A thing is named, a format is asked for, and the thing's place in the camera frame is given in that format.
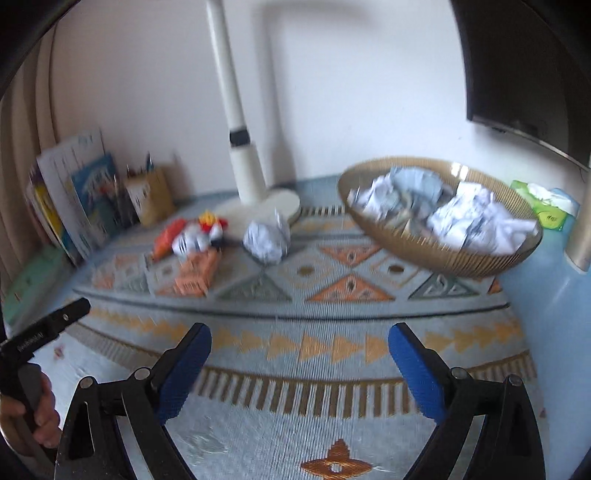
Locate person's left hand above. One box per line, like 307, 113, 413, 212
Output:
0, 371, 62, 449

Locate patterned woven table mat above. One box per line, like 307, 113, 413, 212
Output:
34, 182, 543, 480

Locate beige curtain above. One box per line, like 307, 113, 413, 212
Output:
0, 37, 56, 296

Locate white desk lamp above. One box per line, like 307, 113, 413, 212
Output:
205, 0, 302, 223

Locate yellow books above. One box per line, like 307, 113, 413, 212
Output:
28, 161, 77, 266

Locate blue picture book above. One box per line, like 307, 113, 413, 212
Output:
71, 154, 122, 241

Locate light green flat box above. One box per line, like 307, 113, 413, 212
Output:
2, 247, 70, 319

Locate dark pen cup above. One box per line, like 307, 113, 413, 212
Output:
113, 178, 139, 229

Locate brown pen holder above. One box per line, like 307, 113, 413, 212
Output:
124, 167, 175, 227

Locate red yellow white plush toy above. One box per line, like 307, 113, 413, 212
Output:
172, 210, 230, 257

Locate black monitor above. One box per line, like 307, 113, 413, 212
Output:
450, 0, 591, 169

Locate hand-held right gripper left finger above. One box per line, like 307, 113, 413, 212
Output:
55, 323, 213, 480

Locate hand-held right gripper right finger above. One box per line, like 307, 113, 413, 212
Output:
388, 322, 546, 480

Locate orange red plush toy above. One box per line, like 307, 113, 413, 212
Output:
152, 218, 188, 260

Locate orange printed packet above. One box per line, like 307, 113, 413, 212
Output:
173, 251, 221, 298

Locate green tissue box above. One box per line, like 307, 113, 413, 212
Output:
510, 179, 580, 232

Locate brown ribbed glass bowl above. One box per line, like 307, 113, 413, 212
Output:
337, 157, 543, 278

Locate bunch of pens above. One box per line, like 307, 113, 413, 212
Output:
126, 151, 155, 182

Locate pile of papers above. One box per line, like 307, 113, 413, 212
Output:
348, 167, 539, 256

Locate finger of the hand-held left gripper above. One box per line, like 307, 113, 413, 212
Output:
41, 298, 92, 340

